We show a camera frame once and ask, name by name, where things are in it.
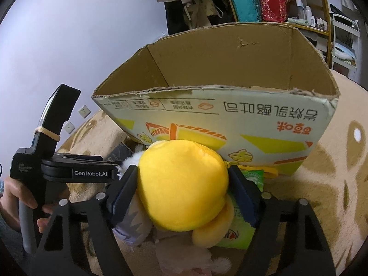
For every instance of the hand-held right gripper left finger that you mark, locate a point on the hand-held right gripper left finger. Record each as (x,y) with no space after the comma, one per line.
(124,195)

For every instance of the beige hanging garment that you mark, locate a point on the beige hanging garment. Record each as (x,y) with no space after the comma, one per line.
(201,13)

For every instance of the yellow rubber band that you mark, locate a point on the yellow rubber band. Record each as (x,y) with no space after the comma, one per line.
(49,132)

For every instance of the white wall socket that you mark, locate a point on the white wall socket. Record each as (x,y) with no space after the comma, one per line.
(84,111)
(69,127)

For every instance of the white trolley cart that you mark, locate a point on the white trolley cart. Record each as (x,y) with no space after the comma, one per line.
(345,37)

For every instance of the dark hanging garment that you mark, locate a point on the dark hanging garment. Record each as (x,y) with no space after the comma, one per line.
(175,17)

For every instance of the white and purple plush doll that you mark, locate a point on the white and purple plush doll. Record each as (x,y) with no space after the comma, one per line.
(135,224)

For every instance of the group of toiletry bottles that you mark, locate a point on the group of toiletry bottles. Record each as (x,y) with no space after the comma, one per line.
(312,17)

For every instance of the yellow plush toy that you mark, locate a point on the yellow plush toy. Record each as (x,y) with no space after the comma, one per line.
(181,184)

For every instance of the red patterned bag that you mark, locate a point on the red patterned bag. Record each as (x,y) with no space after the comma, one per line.
(273,4)

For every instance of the beige flower blanket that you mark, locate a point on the beige flower blanket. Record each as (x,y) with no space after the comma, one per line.
(339,178)

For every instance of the green snack packet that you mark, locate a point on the green snack packet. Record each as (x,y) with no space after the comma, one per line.
(241,235)

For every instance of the person's left hand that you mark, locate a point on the person's left hand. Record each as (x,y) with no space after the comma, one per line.
(10,198)

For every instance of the printed cardboard box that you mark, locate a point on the printed cardboard box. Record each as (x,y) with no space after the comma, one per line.
(230,63)

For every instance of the teal bag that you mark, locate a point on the teal bag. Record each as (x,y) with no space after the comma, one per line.
(244,5)

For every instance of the wooden shelf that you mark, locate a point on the wooden shelf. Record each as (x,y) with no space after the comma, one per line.
(313,31)

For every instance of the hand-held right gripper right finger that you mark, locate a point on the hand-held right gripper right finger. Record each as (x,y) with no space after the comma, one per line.
(244,198)

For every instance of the pink packet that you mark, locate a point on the pink packet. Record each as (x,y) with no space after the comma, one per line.
(184,256)

